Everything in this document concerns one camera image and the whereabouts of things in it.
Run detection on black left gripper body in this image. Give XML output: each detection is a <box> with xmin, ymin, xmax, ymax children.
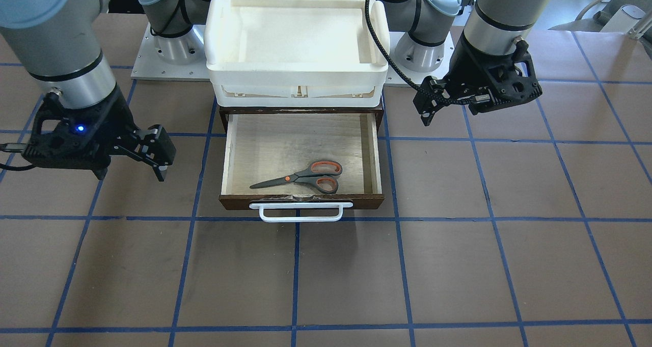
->
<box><xmin>414</xmin><ymin>35</ymin><xmax>542</xmax><ymax>116</ymax></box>

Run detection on grey orange scissors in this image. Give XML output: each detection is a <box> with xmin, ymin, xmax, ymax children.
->
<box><xmin>250</xmin><ymin>161</ymin><xmax>343</xmax><ymax>194</ymax></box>

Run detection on white drawer handle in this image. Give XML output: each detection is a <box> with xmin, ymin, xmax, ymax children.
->
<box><xmin>249</xmin><ymin>200</ymin><xmax>354</xmax><ymax>223</ymax></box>

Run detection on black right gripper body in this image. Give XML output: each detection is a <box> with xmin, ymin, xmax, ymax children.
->
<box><xmin>22</xmin><ymin>90</ymin><xmax>176</xmax><ymax>171</ymax></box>

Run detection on light wooden drawer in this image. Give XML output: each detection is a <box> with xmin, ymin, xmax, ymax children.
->
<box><xmin>219</xmin><ymin>113</ymin><xmax>385</xmax><ymax>210</ymax></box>

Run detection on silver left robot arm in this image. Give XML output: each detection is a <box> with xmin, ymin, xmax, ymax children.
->
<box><xmin>365</xmin><ymin>0</ymin><xmax>550</xmax><ymax>126</ymax></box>

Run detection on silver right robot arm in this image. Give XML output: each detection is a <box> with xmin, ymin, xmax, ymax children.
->
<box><xmin>2</xmin><ymin>0</ymin><xmax>176</xmax><ymax>181</ymax></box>

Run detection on white plastic tray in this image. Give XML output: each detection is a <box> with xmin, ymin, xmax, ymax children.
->
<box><xmin>204</xmin><ymin>0</ymin><xmax>390</xmax><ymax>108</ymax></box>

